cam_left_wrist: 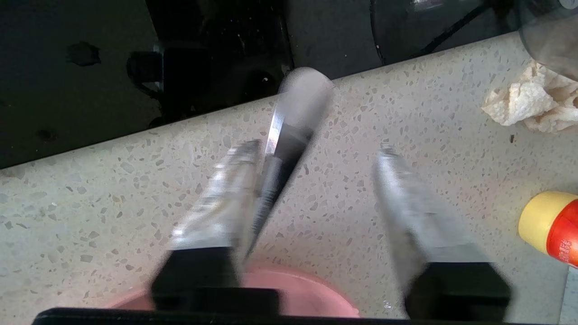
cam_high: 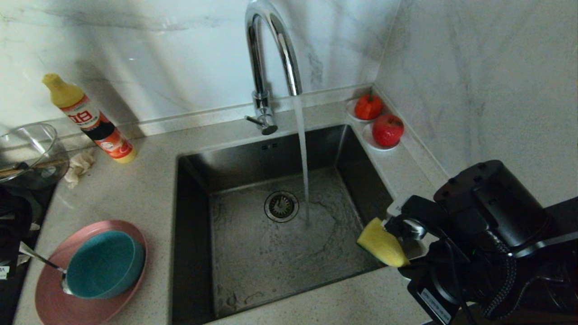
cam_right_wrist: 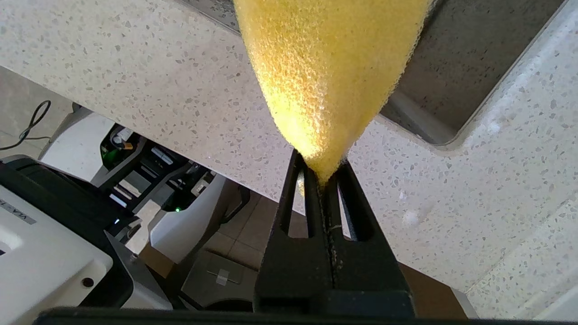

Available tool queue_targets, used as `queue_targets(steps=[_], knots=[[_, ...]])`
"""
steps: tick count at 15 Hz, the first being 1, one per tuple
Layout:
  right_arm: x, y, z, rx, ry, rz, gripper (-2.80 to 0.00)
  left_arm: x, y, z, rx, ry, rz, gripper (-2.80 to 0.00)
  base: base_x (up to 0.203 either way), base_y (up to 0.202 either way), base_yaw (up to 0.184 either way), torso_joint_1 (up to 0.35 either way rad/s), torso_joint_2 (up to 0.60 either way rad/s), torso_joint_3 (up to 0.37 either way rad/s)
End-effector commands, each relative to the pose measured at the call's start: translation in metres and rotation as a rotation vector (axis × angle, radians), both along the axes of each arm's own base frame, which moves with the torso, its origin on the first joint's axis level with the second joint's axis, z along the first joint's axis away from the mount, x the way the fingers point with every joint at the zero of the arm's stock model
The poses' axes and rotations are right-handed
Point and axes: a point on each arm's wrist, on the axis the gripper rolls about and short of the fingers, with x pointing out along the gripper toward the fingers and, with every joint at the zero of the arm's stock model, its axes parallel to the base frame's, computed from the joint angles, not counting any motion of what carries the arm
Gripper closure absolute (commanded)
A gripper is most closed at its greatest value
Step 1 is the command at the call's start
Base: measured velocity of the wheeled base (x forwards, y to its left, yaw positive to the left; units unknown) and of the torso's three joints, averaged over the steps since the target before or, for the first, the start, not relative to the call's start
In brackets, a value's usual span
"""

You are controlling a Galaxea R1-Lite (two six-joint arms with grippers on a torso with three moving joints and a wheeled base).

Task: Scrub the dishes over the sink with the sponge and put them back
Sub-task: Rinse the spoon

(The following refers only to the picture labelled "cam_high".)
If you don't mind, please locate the metal spoon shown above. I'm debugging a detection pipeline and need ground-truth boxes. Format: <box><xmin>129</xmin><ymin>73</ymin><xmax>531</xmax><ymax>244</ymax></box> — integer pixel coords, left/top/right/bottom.
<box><xmin>19</xmin><ymin>241</ymin><xmax>74</xmax><ymax>295</ymax></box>

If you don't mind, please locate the yellow green sponge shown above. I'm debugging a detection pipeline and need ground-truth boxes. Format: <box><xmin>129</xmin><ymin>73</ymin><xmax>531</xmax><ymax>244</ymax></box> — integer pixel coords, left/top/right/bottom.
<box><xmin>357</xmin><ymin>218</ymin><xmax>410</xmax><ymax>268</ymax></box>

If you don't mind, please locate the yellow capped dish soap bottle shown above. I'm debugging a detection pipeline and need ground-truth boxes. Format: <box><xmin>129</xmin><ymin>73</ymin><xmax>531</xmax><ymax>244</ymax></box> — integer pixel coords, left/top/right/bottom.
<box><xmin>42</xmin><ymin>74</ymin><xmax>137</xmax><ymax>163</ymax></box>

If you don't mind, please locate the chrome gooseneck faucet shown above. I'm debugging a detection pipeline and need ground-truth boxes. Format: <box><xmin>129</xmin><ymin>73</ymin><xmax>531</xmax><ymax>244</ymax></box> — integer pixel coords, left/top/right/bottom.
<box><xmin>245</xmin><ymin>0</ymin><xmax>302</xmax><ymax>136</ymax></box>

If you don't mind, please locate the stainless steel sink basin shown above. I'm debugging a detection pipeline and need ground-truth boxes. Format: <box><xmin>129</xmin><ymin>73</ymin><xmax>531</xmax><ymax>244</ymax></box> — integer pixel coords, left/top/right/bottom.
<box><xmin>171</xmin><ymin>124</ymin><xmax>409</xmax><ymax>325</ymax></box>

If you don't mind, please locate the black stove top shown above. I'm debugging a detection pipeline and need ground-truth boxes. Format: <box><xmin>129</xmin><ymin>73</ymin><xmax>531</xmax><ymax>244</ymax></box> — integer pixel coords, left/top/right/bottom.
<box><xmin>0</xmin><ymin>183</ymin><xmax>57</xmax><ymax>325</ymax></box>

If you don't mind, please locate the brown wooden stick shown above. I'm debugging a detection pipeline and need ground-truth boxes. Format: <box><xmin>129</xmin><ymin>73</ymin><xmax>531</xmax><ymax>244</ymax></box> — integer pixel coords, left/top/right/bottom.
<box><xmin>0</xmin><ymin>159</ymin><xmax>66</xmax><ymax>178</ymax></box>

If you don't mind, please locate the pink plate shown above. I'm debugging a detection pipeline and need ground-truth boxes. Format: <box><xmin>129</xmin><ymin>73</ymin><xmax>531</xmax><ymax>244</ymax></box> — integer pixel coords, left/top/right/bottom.
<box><xmin>35</xmin><ymin>220</ymin><xmax>148</xmax><ymax>325</ymax></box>

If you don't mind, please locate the clear glass bowl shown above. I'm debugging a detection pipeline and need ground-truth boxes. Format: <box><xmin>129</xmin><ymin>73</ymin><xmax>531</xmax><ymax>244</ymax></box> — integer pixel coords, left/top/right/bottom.
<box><xmin>0</xmin><ymin>123</ymin><xmax>70</xmax><ymax>189</ymax></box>

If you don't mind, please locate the crumpled beige tissue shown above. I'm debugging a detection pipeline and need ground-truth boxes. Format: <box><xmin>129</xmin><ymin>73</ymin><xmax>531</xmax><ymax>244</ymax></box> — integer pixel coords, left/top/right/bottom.
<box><xmin>64</xmin><ymin>149</ymin><xmax>96</xmax><ymax>188</ymax></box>

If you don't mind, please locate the teal bowl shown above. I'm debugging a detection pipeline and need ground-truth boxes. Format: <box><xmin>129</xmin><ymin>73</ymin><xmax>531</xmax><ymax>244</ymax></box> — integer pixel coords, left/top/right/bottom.
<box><xmin>65</xmin><ymin>231</ymin><xmax>145</xmax><ymax>299</ymax></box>

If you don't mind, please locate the small white dish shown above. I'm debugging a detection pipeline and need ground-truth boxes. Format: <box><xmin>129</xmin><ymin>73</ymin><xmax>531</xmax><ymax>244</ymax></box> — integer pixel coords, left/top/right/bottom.
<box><xmin>363</xmin><ymin>123</ymin><xmax>401</xmax><ymax>152</ymax></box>
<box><xmin>346</xmin><ymin>99</ymin><xmax>384</xmax><ymax>122</ymax></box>

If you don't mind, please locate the red apple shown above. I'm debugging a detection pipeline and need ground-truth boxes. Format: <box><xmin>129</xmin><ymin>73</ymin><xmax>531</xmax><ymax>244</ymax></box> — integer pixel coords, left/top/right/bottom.
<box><xmin>372</xmin><ymin>114</ymin><xmax>405</xmax><ymax>147</ymax></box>

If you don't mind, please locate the round metal drain strainer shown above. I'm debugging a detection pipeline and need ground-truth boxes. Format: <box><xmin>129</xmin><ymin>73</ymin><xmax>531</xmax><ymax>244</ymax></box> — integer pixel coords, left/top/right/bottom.
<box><xmin>264</xmin><ymin>190</ymin><xmax>299</xmax><ymax>223</ymax></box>

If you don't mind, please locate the clear running water stream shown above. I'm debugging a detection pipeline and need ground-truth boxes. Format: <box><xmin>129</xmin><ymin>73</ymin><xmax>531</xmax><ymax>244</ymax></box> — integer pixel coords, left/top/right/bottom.
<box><xmin>294</xmin><ymin>96</ymin><xmax>312</xmax><ymax>226</ymax></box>

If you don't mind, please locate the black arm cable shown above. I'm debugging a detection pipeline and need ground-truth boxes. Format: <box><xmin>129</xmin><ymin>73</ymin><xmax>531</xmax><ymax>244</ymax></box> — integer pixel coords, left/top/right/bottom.
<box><xmin>483</xmin><ymin>235</ymin><xmax>578</xmax><ymax>325</ymax></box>

